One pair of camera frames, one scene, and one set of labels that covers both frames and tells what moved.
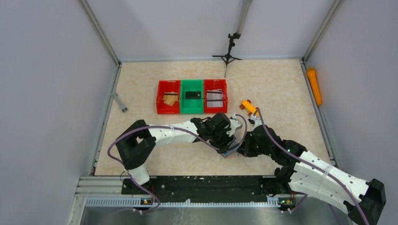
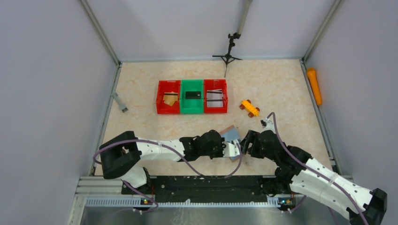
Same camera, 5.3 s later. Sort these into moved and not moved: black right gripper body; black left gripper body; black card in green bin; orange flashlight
Moved: black left gripper body
Not moved: black card in green bin; black right gripper body; orange flashlight
